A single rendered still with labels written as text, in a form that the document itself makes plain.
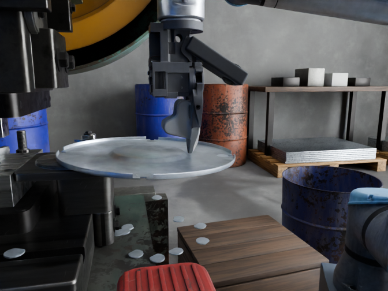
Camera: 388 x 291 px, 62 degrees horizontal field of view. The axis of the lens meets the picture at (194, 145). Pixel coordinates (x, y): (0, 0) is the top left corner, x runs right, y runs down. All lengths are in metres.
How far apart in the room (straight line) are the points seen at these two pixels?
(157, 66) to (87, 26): 0.40
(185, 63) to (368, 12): 0.36
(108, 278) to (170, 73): 0.31
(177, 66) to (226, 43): 3.54
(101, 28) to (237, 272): 0.77
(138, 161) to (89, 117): 3.40
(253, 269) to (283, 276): 0.10
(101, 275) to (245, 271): 0.62
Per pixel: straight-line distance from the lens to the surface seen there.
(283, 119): 4.35
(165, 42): 0.53
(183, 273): 0.27
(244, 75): 0.55
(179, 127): 0.53
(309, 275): 1.15
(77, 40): 0.88
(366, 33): 4.96
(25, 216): 0.50
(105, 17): 0.89
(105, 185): 0.52
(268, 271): 1.06
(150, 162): 0.49
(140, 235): 0.59
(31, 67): 0.50
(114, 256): 0.53
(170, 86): 0.52
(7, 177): 0.51
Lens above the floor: 0.90
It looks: 11 degrees down
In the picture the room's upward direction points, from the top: straight up
